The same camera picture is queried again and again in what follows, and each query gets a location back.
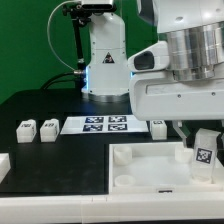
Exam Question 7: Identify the grey cable loop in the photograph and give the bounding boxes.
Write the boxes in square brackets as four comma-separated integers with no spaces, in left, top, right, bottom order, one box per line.
[46,0,81,73]

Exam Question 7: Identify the white U-shaped fence wall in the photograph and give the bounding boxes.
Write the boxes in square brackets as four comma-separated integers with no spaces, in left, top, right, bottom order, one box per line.
[0,191,224,224]

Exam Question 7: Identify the black cables at base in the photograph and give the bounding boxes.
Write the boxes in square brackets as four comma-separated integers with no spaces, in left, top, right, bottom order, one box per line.
[40,71,84,90]

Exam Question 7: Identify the white square tabletop part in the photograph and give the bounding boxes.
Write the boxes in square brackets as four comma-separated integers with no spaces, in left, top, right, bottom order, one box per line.
[109,142,224,194]

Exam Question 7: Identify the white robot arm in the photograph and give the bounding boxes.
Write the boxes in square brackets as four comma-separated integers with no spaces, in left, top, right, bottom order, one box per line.
[81,0,224,127]

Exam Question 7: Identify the paper sheet with markers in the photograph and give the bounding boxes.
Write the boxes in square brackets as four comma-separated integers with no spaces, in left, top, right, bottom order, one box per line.
[61,115,148,135]

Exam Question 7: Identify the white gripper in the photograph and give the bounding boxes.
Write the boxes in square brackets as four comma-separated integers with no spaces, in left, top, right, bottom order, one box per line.
[130,71,224,147]

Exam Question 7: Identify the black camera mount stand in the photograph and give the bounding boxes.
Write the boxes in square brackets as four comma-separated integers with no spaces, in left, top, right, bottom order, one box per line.
[62,2,93,90]

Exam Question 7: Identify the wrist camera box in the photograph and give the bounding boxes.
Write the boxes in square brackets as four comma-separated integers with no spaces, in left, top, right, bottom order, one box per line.
[128,41,170,73]

